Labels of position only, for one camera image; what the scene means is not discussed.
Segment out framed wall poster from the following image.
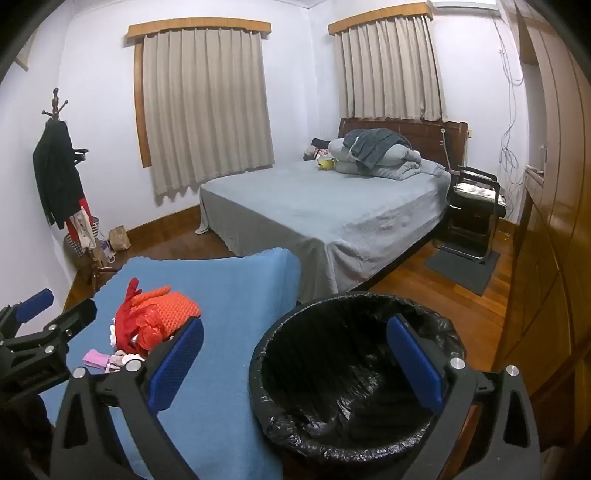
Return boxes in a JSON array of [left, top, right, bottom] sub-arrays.
[[14, 41, 38, 72]]

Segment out black metal chair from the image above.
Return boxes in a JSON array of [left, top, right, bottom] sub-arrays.
[[431, 165, 506, 265]]

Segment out dark wooden headboard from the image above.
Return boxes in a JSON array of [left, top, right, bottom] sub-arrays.
[[338, 117, 469, 171]]

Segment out white wall cables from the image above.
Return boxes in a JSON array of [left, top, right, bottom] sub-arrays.
[[492, 9, 527, 217]]

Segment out narrow beige curtain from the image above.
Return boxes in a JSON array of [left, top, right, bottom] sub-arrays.
[[336, 16, 444, 121]]

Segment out long wooden curtain pelmet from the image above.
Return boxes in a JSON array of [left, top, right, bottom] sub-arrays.
[[127, 17, 271, 46]]

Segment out white air conditioner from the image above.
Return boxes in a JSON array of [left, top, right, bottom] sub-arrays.
[[427, 0, 502, 11]]

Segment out wide beige curtain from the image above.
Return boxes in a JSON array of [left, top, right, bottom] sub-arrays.
[[142, 28, 276, 195]]

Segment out black jacket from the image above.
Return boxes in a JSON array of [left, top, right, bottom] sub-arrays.
[[32, 121, 86, 230]]

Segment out folded grey duvet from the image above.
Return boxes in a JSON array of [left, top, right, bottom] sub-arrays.
[[327, 137, 444, 181]]

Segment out short wooden curtain pelmet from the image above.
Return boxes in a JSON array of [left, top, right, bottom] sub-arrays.
[[328, 2, 435, 35]]

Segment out beige cloth bag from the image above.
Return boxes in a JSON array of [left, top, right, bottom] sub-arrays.
[[74, 208, 98, 250]]

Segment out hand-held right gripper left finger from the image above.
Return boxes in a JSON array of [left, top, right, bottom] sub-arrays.
[[48, 318, 205, 480]]

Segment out red garment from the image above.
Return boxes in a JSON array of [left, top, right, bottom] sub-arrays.
[[65, 196, 90, 245]]

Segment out wooden window frame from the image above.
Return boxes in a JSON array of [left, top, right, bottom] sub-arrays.
[[134, 44, 153, 168]]

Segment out white tissue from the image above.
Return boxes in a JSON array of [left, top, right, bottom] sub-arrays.
[[105, 350, 141, 372]]

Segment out bed with grey sheet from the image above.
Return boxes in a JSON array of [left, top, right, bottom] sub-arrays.
[[196, 159, 455, 303]]

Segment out brown paper bag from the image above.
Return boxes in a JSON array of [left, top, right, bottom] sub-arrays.
[[108, 225, 131, 252]]

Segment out blue blanket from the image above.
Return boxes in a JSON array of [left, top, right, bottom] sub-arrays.
[[55, 248, 302, 480]]

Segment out wooden coat rack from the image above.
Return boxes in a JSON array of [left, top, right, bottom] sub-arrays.
[[41, 88, 116, 291]]

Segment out checkered bag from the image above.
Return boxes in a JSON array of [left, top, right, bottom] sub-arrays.
[[64, 216, 100, 271]]

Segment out pink face mask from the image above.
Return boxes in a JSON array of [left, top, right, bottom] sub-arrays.
[[83, 350, 112, 370]]

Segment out waste bin with black liner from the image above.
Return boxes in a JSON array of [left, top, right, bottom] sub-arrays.
[[248, 292, 467, 464]]

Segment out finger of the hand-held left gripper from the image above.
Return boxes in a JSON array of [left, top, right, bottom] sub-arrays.
[[9, 299, 98, 365], [0, 288, 55, 341]]

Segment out dark grey garment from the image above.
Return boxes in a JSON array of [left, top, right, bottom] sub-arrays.
[[344, 129, 402, 167]]

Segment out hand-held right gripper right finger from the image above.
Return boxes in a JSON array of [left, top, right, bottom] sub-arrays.
[[387, 314, 541, 480]]

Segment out grey floor mat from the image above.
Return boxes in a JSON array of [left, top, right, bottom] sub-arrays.
[[424, 247, 501, 297]]

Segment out red plastic bag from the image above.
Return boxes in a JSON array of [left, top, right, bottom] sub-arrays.
[[115, 278, 174, 356]]

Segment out wooden wardrobe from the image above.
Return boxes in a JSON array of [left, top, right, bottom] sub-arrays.
[[492, 0, 591, 462]]

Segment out orange bubble wrap sheet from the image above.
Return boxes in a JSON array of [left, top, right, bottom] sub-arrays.
[[152, 288, 202, 335]]

